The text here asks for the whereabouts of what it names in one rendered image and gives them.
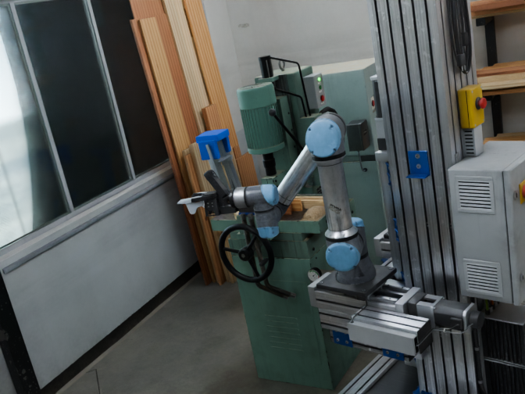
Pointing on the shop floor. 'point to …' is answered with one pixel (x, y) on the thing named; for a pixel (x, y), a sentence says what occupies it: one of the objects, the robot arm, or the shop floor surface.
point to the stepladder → (215, 140)
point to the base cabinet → (291, 326)
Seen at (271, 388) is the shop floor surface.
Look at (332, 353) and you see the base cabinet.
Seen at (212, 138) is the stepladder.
